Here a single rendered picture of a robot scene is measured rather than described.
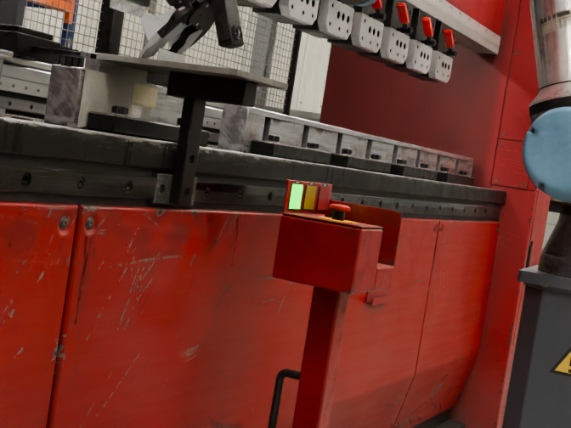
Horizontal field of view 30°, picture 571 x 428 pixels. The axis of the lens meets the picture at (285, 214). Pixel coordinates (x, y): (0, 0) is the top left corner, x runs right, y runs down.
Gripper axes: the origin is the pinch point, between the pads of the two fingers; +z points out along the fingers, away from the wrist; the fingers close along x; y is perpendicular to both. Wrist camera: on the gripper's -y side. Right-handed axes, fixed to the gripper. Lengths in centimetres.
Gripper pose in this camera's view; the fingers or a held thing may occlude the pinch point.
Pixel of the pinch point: (157, 59)
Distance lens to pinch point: 180.0
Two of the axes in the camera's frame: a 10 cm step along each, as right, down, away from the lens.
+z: -7.0, 6.5, 3.0
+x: -4.0, -0.1, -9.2
